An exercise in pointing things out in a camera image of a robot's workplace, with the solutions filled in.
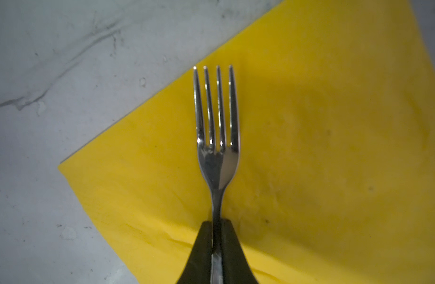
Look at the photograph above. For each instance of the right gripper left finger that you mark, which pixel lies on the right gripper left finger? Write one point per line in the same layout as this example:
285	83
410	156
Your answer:
198	266

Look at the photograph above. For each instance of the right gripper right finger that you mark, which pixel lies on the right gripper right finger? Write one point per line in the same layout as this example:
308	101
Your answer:
236	269

